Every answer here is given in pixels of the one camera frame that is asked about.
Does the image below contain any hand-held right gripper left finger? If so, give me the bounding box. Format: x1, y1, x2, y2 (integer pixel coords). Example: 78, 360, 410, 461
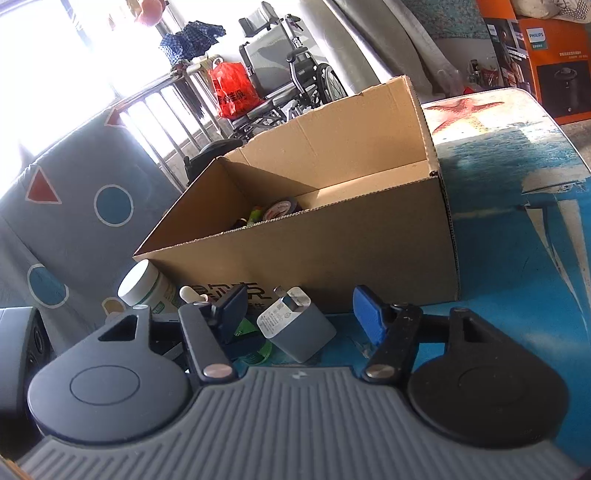
97, 284, 250, 386

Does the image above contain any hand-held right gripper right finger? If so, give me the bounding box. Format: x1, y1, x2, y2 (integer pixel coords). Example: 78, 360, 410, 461
353, 285, 497, 385

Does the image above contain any green dropper bottle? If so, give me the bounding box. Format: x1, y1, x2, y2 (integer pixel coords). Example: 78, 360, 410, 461
179, 286, 274, 365

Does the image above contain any white plug charger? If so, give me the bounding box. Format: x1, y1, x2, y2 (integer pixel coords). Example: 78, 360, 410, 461
256, 286, 337, 364

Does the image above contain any cardboard box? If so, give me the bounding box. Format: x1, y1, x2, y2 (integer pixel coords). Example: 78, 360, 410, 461
133, 75, 461, 315

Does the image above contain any white pill bottle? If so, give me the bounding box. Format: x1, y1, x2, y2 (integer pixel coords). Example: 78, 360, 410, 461
117, 259, 181, 315

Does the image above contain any black tape roll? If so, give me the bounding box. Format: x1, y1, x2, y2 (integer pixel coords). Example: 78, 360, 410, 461
262, 198, 301, 221

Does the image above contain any grey printed blanket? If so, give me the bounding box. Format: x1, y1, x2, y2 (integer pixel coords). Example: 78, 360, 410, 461
0, 108, 185, 315

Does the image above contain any black bag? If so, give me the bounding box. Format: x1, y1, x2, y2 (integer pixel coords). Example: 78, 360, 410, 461
185, 138, 245, 183

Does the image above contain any red plastic bag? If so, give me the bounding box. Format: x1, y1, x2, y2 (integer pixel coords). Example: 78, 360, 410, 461
208, 60, 260, 118

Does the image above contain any metal railing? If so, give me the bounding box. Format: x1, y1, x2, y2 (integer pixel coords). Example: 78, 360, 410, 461
106, 58, 232, 195

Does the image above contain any wheelchair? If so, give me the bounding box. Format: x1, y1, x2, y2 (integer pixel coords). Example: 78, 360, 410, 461
226, 1, 348, 139

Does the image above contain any red packet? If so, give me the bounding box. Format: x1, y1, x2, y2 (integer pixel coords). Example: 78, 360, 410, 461
466, 65, 502, 90

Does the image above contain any pale curtain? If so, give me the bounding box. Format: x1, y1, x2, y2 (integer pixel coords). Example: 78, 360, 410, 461
300, 0, 467, 93

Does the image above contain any orange appliance box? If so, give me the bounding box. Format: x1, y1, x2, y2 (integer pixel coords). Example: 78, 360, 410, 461
475, 0, 591, 125

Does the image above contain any floral wall cloth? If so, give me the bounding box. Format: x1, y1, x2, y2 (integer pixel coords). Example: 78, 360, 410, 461
406, 0, 490, 42

